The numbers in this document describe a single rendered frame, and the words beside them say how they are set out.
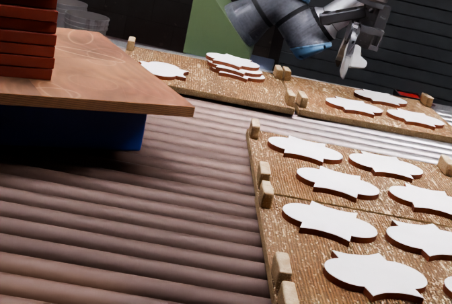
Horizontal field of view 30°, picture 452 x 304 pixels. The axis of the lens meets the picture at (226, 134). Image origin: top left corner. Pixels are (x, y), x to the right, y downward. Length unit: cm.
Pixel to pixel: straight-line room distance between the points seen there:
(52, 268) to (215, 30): 166
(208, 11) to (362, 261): 155
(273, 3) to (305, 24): 12
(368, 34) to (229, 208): 94
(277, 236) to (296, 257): 7
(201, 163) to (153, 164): 10
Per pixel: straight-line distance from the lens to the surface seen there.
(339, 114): 198
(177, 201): 130
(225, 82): 204
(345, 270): 112
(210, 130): 168
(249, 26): 260
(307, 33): 258
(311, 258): 115
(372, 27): 214
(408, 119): 206
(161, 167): 144
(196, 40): 261
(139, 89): 139
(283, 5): 260
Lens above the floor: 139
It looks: 16 degrees down
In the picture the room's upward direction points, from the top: 12 degrees clockwise
